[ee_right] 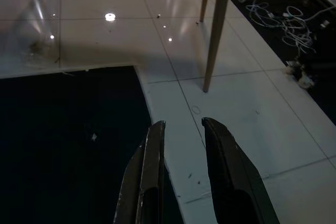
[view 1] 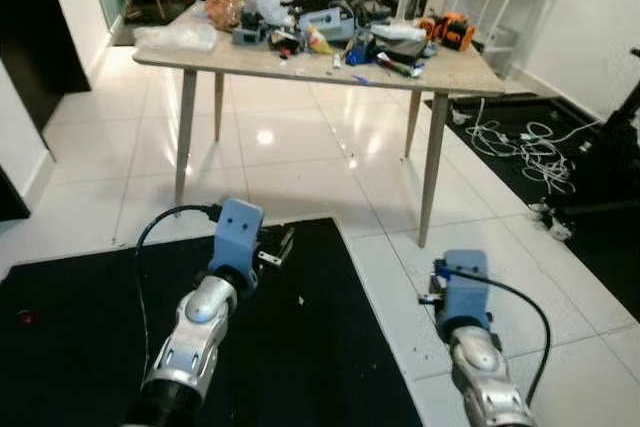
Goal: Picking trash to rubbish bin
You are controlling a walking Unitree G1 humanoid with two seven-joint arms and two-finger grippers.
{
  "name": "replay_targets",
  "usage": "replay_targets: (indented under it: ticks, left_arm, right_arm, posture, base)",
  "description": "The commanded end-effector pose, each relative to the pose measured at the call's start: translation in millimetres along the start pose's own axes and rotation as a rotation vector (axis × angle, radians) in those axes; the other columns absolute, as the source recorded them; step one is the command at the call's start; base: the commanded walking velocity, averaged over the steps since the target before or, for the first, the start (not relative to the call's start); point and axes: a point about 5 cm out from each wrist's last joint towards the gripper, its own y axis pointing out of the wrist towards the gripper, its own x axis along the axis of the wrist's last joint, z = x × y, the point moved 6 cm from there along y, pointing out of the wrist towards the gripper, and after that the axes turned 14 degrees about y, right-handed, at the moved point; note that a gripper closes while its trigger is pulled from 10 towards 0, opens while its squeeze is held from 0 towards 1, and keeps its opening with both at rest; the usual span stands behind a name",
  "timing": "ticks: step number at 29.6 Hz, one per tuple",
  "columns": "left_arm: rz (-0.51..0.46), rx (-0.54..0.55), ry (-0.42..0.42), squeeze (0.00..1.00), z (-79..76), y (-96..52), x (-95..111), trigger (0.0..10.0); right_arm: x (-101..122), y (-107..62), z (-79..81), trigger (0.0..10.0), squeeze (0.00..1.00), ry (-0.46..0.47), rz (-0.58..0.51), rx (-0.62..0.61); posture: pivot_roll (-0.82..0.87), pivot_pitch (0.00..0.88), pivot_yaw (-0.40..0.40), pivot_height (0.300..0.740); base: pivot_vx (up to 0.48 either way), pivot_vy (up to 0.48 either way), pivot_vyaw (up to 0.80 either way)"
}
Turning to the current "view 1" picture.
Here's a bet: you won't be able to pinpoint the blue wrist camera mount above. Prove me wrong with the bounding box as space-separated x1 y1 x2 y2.
208 198 264 293
437 250 493 333

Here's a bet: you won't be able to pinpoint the white crumpled bag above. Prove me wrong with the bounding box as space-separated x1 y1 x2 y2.
372 22 429 45

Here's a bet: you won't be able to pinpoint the small white power adapter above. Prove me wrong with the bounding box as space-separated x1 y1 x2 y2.
530 202 573 241

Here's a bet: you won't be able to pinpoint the light blue fan box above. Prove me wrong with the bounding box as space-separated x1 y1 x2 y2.
300 7 358 45

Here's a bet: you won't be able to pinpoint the orange and black tool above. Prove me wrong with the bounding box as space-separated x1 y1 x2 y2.
420 12 477 51

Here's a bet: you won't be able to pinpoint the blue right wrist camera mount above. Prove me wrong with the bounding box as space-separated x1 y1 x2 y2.
437 250 493 333

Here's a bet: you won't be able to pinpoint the yellow snack wrapper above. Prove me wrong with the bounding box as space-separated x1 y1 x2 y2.
306 25 333 56

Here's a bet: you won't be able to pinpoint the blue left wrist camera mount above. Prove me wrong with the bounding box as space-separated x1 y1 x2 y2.
208 198 264 293

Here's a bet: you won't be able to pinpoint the large black floor mat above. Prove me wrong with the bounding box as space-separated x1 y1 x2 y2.
0 217 423 427

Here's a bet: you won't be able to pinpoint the tangled white cables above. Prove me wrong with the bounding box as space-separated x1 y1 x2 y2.
465 97 601 196

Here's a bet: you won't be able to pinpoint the dark tube with white cap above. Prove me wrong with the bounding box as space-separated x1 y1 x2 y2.
375 55 426 80

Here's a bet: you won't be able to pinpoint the black mat under cables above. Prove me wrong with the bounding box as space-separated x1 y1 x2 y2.
428 95 640 318

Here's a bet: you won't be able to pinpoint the clear plastic bag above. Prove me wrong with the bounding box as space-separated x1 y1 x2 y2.
133 22 219 53

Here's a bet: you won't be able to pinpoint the beige table with tapered legs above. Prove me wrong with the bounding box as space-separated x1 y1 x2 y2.
133 2 506 248

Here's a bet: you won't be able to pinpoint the blue printed plastic pack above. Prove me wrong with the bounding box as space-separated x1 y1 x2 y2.
345 43 376 68

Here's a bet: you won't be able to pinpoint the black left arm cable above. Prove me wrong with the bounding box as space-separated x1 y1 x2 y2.
135 204 221 378

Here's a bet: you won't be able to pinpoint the brown snack bag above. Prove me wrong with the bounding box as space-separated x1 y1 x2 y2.
203 0 244 31

